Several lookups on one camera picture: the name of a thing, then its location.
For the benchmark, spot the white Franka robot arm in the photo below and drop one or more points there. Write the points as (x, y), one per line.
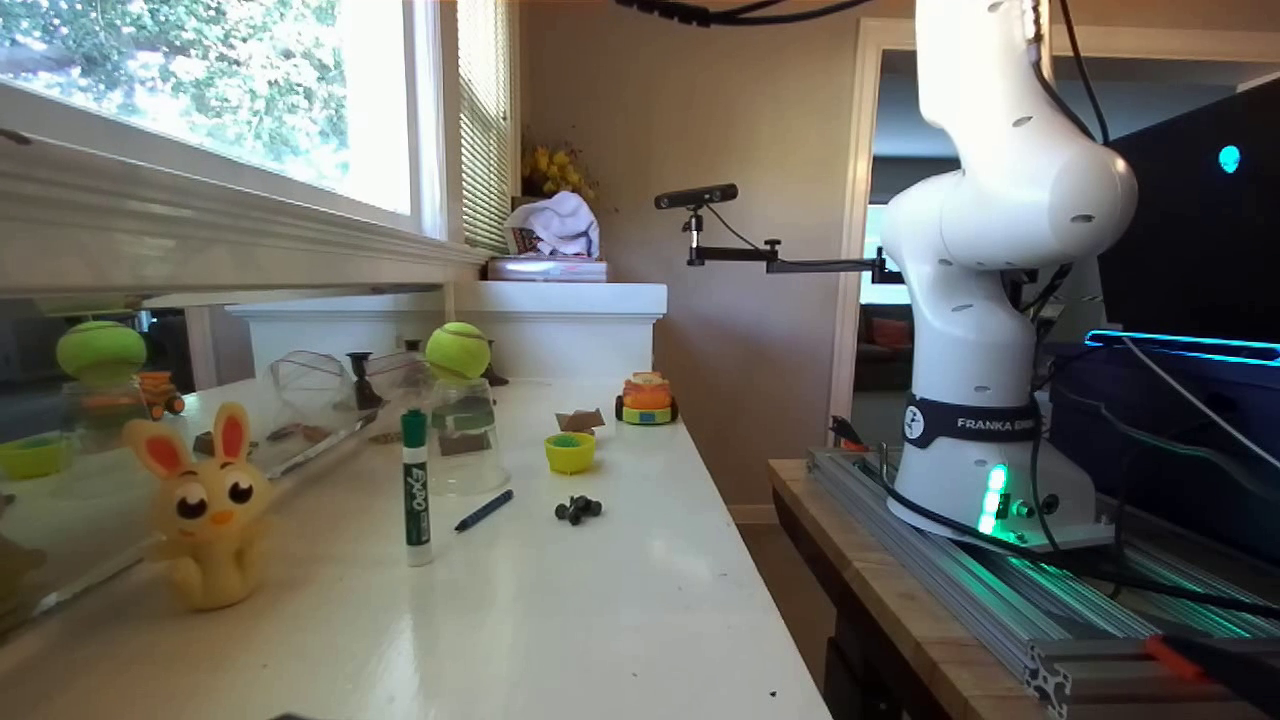
(1014, 225)

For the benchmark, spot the white window blinds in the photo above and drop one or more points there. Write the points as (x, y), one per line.
(480, 135)

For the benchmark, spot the large white framed window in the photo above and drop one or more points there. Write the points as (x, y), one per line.
(361, 121)

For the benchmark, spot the white ledge cabinet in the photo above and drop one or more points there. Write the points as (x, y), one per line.
(560, 335)

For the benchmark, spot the small yellow-green cup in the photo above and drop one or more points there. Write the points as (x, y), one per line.
(568, 454)

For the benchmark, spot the silver plate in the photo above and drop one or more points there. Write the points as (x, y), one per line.
(545, 271)

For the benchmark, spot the small black toy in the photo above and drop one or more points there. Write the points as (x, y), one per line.
(579, 511)

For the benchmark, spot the yellow-green tennis ball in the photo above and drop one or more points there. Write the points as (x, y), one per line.
(459, 348)

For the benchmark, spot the clear glass jar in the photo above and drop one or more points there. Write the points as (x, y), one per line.
(468, 446)

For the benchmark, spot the yellow flower bunch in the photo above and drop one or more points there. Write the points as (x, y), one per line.
(556, 169)

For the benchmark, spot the thin black pen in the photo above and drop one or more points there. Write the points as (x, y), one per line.
(480, 511)

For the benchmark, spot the green capped whiteboard marker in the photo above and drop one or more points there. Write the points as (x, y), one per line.
(419, 481)

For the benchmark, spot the wooden workbench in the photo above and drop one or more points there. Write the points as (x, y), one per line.
(864, 602)

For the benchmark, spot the aluminium extrusion rails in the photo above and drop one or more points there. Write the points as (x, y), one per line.
(960, 585)

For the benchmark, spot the yellow bunny plush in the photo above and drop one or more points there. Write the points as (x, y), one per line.
(205, 513)

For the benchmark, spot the blue glowing bin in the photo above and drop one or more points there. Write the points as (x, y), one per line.
(1172, 425)

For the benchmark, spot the leafy outdoor tree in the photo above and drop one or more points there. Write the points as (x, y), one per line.
(163, 65)

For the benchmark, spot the black computer case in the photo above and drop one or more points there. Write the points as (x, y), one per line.
(1202, 225)

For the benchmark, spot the long counter mirror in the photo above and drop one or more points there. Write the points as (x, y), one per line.
(82, 532)

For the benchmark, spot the black stereo camera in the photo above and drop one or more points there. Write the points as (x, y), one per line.
(697, 196)

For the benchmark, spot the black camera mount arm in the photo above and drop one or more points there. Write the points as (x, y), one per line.
(784, 263)

